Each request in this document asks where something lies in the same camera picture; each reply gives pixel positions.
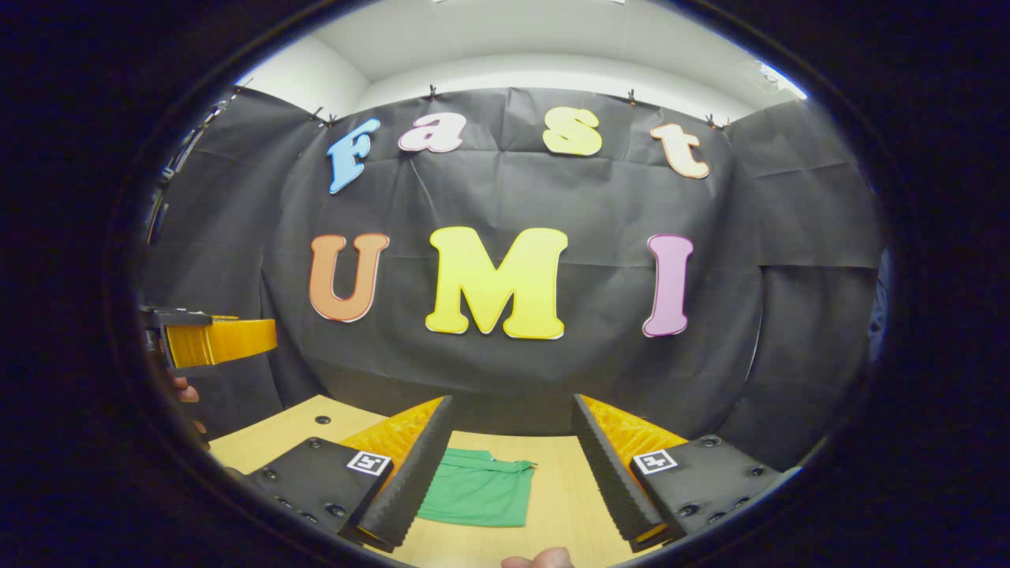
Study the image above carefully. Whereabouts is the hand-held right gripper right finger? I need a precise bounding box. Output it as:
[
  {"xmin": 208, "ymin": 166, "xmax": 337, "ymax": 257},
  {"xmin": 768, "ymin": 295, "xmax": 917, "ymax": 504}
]
[{"xmin": 571, "ymin": 393, "xmax": 802, "ymax": 553}]

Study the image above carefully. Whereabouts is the black backdrop cloth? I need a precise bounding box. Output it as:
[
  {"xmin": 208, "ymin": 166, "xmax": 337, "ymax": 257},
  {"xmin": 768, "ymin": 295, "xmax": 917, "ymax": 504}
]
[{"xmin": 140, "ymin": 85, "xmax": 885, "ymax": 474}]

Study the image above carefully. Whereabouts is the green T-shirt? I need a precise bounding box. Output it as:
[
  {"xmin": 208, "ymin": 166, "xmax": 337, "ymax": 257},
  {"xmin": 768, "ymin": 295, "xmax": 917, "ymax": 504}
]
[{"xmin": 416, "ymin": 448, "xmax": 537, "ymax": 528}]

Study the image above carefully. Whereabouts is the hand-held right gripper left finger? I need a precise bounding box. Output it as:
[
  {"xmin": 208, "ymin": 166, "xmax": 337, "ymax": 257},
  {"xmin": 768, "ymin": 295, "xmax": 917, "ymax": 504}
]
[{"xmin": 225, "ymin": 394, "xmax": 456, "ymax": 553}]

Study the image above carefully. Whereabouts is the blue cloth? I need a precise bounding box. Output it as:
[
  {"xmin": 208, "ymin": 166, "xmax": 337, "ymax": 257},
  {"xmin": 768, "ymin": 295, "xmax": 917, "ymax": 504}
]
[{"xmin": 866, "ymin": 248, "xmax": 892, "ymax": 364}]

